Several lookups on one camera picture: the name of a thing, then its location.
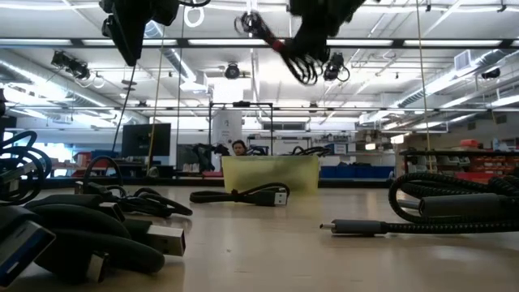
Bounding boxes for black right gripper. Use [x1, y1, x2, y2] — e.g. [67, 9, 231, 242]
[288, 0, 366, 65]

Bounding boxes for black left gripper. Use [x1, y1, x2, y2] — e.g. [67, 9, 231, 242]
[99, 0, 182, 67]

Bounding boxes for yellow translucent plastic container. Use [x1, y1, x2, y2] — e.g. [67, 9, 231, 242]
[221, 155, 321, 195]

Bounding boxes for thin black cable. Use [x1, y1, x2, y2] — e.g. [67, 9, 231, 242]
[75, 155, 195, 219]

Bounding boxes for black cable silver USB plug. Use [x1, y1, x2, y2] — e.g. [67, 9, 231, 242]
[189, 182, 291, 208]

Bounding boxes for black looped cable silver plug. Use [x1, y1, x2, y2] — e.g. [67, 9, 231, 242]
[0, 129, 54, 206]

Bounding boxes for braided cable with grey plugs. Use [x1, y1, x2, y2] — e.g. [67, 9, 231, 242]
[320, 170, 519, 237]

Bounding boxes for thick black cable silver plug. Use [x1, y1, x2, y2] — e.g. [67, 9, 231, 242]
[34, 229, 167, 285]
[23, 193, 188, 257]

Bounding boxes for black cable blue USB plug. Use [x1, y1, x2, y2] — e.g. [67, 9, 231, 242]
[0, 204, 57, 290]

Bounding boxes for black computer monitor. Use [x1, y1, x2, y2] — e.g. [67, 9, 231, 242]
[121, 122, 173, 158]

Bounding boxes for white cylindrical column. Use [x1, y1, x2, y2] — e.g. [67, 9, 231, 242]
[211, 109, 244, 154]

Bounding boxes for person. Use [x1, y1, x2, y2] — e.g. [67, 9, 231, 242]
[230, 139, 249, 157]

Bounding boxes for red and blue bins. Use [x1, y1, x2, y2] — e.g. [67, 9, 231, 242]
[71, 149, 122, 178]

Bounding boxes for blue storage bins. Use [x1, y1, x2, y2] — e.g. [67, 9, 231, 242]
[320, 164, 397, 180]

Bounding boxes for dark square panel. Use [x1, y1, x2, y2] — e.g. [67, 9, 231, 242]
[176, 143, 195, 172]

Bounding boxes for black workbench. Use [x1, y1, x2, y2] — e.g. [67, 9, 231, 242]
[398, 148, 519, 184]

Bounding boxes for red storage bins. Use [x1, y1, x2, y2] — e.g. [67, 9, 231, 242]
[456, 156, 519, 184]

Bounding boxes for black overhead camera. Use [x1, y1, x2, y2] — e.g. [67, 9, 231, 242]
[322, 51, 351, 83]

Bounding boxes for white hanging cable loop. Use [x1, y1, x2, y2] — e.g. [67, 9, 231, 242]
[183, 2, 206, 29]

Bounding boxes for black hanging cable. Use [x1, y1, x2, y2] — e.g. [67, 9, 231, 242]
[111, 63, 138, 154]

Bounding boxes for yellow hanging cord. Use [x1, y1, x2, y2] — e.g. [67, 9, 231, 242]
[146, 24, 166, 170]
[416, 0, 434, 172]

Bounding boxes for round black ceiling camera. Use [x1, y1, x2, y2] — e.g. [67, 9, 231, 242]
[224, 62, 242, 80]

